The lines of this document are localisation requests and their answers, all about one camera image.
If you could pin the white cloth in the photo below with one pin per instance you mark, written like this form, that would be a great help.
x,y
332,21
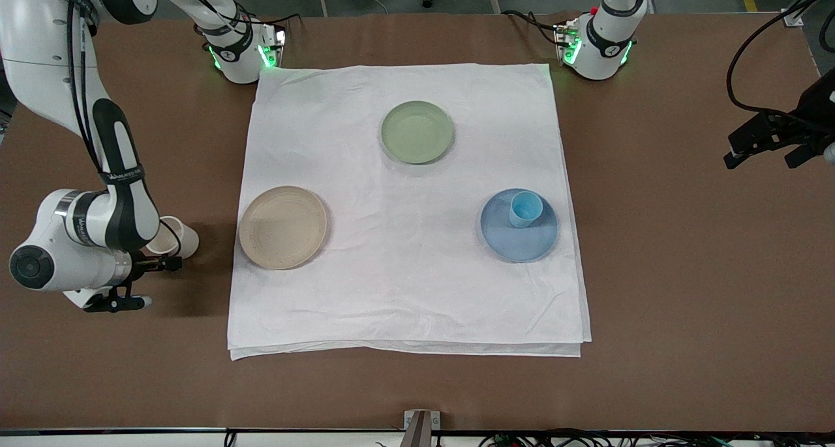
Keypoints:
x,y
404,271

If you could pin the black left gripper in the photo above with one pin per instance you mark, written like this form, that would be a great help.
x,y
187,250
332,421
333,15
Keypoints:
x,y
817,109

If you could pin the beige plate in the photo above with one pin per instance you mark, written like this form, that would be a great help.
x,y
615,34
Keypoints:
x,y
282,228

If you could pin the blue cup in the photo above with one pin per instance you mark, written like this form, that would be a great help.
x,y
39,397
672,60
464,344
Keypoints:
x,y
525,207

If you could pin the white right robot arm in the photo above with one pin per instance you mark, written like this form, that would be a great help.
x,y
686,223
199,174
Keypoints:
x,y
39,42

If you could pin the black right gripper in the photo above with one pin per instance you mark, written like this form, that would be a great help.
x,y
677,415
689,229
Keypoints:
x,y
141,265

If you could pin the blue plate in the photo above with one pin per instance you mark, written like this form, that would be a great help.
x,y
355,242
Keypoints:
x,y
522,245

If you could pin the green plate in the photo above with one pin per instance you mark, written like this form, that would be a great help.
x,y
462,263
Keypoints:
x,y
417,132

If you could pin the aluminium frame post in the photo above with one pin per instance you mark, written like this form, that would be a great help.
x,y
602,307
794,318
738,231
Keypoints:
x,y
797,15

